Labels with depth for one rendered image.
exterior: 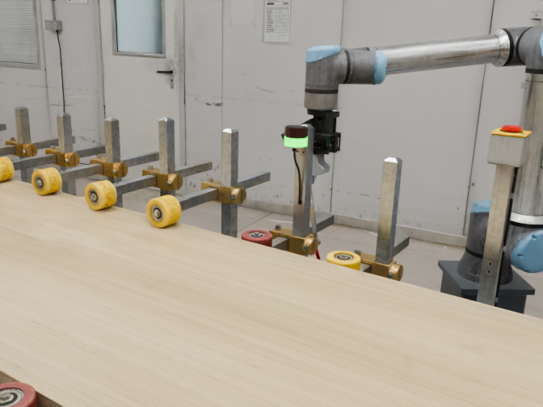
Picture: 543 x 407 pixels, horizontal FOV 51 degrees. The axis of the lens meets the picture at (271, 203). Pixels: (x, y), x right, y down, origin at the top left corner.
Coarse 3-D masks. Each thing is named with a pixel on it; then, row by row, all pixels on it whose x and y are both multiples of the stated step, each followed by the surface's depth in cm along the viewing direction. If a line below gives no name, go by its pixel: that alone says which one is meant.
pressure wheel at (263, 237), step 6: (246, 234) 148; (252, 234) 149; (258, 234) 148; (264, 234) 149; (270, 234) 149; (246, 240) 145; (252, 240) 145; (258, 240) 145; (264, 240) 145; (270, 240) 147; (270, 246) 147
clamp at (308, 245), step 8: (272, 232) 162; (280, 232) 162; (288, 232) 162; (288, 240) 160; (296, 240) 158; (304, 240) 157; (312, 240) 157; (288, 248) 160; (296, 248) 159; (304, 248) 157; (312, 248) 158
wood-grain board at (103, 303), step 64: (0, 192) 181; (0, 256) 131; (64, 256) 132; (128, 256) 133; (192, 256) 134; (256, 256) 136; (0, 320) 103; (64, 320) 103; (128, 320) 104; (192, 320) 105; (256, 320) 105; (320, 320) 106; (384, 320) 107; (448, 320) 108; (512, 320) 108; (64, 384) 85; (128, 384) 85; (192, 384) 86; (256, 384) 86; (320, 384) 87; (384, 384) 87; (448, 384) 88; (512, 384) 88
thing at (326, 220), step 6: (324, 216) 180; (330, 216) 180; (318, 222) 174; (324, 222) 177; (330, 222) 181; (318, 228) 174; (324, 228) 178; (276, 240) 158; (282, 240) 158; (276, 246) 155; (282, 246) 158
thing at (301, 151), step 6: (288, 126) 147; (294, 126) 148; (300, 126) 148; (294, 138) 146; (300, 138) 146; (294, 150) 148; (300, 150) 152; (306, 150) 151; (294, 156) 149; (300, 174) 152; (300, 180) 153; (300, 186) 154; (300, 192) 154; (300, 198) 155
